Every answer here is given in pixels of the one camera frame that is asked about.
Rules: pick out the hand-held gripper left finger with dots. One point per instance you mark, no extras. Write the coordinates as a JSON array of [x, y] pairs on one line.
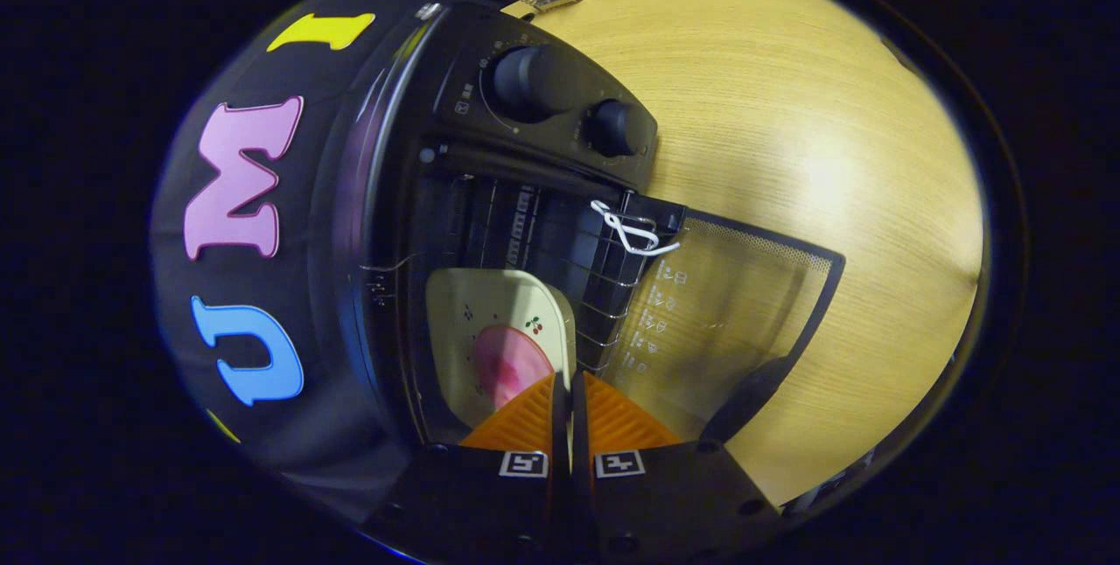
[[472, 495]]

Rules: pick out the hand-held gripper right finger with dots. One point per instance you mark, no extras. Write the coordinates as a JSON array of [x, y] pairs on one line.
[[665, 495]]

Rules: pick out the black toaster oven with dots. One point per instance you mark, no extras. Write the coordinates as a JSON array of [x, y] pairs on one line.
[[464, 66]]

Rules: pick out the cream square tray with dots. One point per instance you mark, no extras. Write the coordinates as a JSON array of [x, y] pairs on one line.
[[472, 303]]

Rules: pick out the pink ham slice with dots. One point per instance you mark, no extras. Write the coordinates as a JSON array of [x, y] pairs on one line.
[[507, 364]]

